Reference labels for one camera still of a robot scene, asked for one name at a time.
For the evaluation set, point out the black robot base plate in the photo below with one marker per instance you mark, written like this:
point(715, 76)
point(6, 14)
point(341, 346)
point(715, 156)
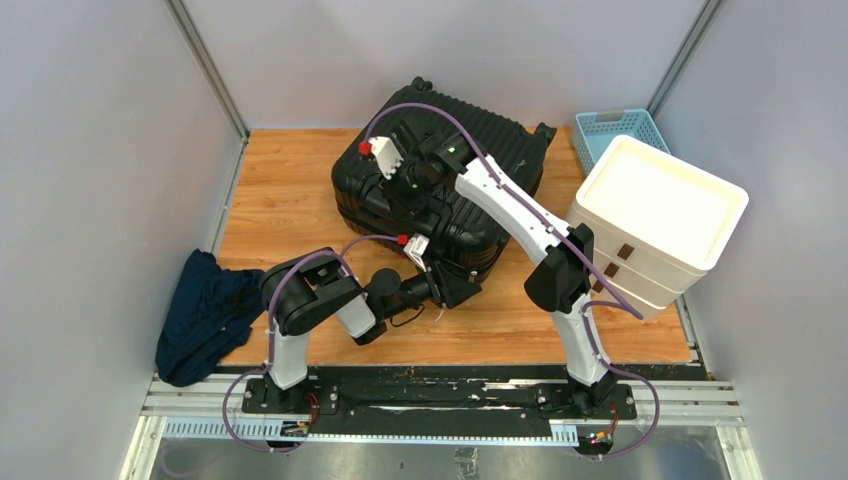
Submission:
point(465, 402)

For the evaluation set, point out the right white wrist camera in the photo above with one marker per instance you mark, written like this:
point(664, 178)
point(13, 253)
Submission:
point(386, 155)

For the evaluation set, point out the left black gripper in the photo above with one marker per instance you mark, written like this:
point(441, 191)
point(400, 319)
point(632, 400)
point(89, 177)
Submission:
point(449, 288)

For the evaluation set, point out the light blue plastic basket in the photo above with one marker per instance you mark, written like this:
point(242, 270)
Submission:
point(594, 131)

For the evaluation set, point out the dark blue cloth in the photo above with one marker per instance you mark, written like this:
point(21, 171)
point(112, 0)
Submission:
point(210, 315)

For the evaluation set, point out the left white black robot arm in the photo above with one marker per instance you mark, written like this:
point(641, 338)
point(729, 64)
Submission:
point(300, 294)

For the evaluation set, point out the aluminium frame post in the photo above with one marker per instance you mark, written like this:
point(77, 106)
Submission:
point(685, 52)
point(193, 37)

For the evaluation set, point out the white three-drawer storage unit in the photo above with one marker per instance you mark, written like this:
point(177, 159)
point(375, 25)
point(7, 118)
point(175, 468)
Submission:
point(660, 224)

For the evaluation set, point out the left aluminium frame post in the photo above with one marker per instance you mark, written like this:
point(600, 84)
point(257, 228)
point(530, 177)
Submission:
point(193, 37)

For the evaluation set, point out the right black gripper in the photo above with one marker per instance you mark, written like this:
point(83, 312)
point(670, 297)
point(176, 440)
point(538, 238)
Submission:
point(406, 204)

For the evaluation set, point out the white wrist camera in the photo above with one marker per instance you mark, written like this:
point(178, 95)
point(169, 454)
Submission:
point(386, 155)
point(415, 248)

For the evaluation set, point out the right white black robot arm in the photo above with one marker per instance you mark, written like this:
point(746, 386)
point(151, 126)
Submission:
point(561, 254)

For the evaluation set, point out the black ribbed hard-shell suitcase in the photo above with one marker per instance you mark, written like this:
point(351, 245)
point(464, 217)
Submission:
point(462, 235)

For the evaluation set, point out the right aluminium frame post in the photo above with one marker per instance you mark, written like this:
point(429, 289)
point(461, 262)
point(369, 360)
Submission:
point(685, 52)

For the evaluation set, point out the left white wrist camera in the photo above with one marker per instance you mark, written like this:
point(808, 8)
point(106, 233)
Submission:
point(415, 248)

